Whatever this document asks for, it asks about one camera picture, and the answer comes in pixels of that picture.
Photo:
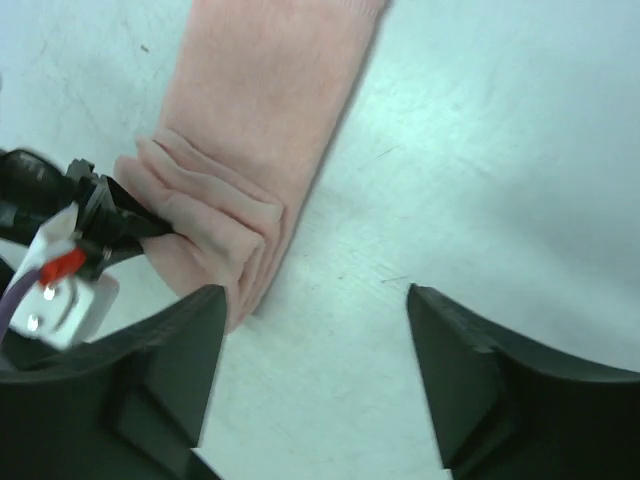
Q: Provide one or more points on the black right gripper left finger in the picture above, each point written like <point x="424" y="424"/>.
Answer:
<point x="130" y="405"/>

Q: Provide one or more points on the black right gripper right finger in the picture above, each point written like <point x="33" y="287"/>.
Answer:
<point x="504" y="406"/>

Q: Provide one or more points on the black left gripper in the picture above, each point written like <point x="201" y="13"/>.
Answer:
<point x="111" y="224"/>

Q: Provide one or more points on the pink towel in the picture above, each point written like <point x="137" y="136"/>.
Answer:
<point x="256" y="93"/>

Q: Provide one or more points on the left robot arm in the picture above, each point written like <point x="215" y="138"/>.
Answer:
<point x="33" y="190"/>

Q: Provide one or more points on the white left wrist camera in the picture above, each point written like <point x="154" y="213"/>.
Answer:
<point x="46" y="298"/>

